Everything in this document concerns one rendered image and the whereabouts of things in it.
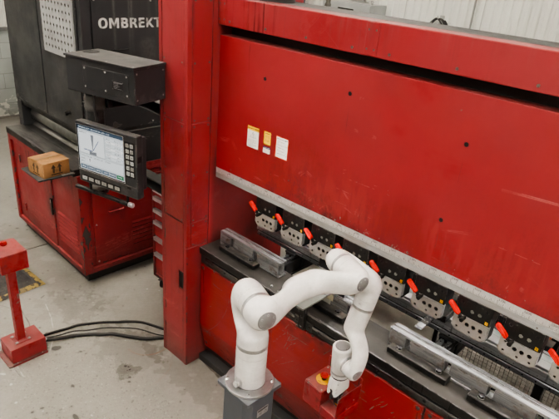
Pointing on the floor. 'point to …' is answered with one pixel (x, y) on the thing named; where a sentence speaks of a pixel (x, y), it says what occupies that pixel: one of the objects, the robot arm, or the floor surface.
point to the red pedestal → (19, 344)
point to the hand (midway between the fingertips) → (337, 399)
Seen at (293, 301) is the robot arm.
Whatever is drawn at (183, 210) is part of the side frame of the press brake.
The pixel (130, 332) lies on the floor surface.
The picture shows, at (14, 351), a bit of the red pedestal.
